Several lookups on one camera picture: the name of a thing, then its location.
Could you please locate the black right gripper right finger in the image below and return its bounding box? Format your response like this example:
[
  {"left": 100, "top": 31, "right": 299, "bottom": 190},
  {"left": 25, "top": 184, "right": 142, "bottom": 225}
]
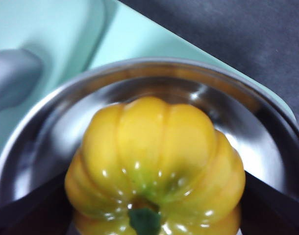
[{"left": 239, "top": 170, "right": 299, "bottom": 235}]

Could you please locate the mint green hinged griddle cover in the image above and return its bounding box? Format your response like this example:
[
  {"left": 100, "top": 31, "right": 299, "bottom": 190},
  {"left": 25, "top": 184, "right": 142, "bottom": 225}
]
[{"left": 0, "top": 0, "right": 108, "bottom": 98}]

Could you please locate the yellow pumpkin with green stem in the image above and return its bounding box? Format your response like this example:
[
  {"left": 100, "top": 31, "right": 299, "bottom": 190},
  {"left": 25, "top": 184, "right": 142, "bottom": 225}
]
[{"left": 64, "top": 96, "right": 246, "bottom": 235}]

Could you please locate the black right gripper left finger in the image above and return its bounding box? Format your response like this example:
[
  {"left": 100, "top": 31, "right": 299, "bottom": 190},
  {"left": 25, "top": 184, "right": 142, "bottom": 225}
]
[{"left": 0, "top": 180, "right": 75, "bottom": 235}]

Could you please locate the mint green steamer pot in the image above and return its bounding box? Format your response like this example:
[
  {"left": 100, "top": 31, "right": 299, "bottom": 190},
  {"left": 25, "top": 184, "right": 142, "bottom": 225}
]
[{"left": 0, "top": 57, "right": 299, "bottom": 235}]

